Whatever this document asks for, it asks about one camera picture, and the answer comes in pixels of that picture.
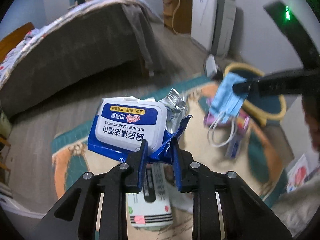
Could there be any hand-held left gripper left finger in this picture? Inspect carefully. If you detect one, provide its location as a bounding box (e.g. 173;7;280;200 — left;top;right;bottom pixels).
30;140;149;240

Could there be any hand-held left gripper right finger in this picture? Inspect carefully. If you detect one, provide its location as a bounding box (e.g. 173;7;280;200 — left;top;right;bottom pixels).
171;137;293;240

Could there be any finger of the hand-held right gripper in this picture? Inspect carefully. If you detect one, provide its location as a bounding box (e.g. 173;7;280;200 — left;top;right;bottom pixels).
232;69;320;98

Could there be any yellow rimmed trash bin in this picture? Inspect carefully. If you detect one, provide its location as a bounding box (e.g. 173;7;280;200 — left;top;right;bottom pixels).
223;63;287;120

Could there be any blue wet wipes packet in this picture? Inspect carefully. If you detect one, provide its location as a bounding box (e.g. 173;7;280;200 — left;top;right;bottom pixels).
87;95;193;167

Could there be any blue face mask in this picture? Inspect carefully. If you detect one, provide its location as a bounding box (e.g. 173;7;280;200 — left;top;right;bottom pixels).
208;73;249;148

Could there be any purple packet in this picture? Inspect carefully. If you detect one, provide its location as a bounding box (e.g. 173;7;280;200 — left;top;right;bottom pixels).
204;112;250;132

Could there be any white and green medicine box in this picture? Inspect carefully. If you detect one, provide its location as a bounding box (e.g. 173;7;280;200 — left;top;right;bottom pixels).
126;162;174;228

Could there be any white paper packet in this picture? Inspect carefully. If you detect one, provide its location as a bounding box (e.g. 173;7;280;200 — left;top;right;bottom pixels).
225;130;244;158

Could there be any white power strip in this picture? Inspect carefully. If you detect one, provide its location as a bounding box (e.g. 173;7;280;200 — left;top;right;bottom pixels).
204;54;217;77

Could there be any teal and orange printed mat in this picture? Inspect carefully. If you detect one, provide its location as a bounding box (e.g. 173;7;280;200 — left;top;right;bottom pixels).
51;76;295;205

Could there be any white air purifier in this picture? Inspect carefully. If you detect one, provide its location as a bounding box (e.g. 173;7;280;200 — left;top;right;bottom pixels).
191;0;218;53

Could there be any wooden nightstand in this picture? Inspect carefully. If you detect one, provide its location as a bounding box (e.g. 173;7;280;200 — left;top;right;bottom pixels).
163;0;193;34

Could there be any beige cloth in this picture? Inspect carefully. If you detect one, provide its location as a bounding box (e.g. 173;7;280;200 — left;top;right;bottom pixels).
271;175;320;238

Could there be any white power cable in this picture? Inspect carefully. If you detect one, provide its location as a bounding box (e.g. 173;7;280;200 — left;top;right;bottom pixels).
171;0;182;34

